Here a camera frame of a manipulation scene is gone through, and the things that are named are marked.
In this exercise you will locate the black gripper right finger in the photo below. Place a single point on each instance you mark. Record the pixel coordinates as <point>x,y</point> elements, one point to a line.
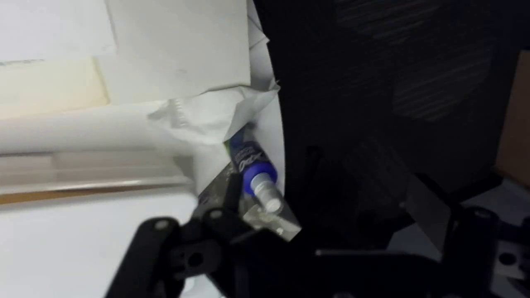
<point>474,253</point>

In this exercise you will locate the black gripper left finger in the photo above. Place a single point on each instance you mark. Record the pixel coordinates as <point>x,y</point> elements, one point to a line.
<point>166,248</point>

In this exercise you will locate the white lidded plastic container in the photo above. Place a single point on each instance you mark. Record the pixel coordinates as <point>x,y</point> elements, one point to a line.
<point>67,241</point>

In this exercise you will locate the blue spray bottle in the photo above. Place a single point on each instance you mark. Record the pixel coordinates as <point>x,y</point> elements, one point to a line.
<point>249,157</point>

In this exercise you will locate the cream paper sheet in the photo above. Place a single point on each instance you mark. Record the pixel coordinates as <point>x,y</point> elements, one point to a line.
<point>50,84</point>

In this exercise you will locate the large white paper sheet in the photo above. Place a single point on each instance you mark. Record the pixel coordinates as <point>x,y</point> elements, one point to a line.
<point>176,43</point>

